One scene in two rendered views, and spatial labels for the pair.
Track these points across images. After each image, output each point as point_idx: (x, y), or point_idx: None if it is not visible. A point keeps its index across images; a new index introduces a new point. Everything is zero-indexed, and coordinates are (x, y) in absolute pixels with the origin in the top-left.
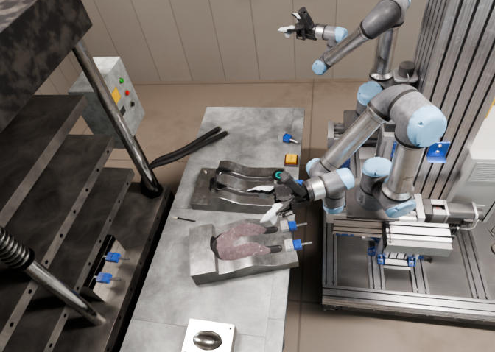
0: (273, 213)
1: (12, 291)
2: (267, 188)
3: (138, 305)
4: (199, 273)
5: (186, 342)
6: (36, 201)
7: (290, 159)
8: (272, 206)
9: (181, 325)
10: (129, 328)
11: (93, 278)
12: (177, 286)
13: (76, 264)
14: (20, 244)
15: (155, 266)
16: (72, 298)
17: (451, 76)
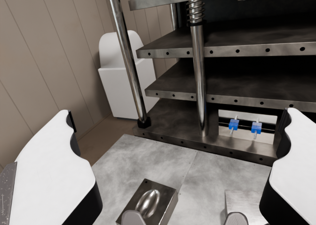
0: (22, 149)
1: (188, 45)
2: (309, 179)
3: (209, 155)
4: (226, 200)
5: (154, 184)
6: (275, 33)
7: None
8: (79, 161)
9: (181, 188)
10: (190, 149)
11: (226, 111)
12: (226, 188)
13: (233, 92)
14: (199, 5)
15: (253, 167)
16: (197, 90)
17: None
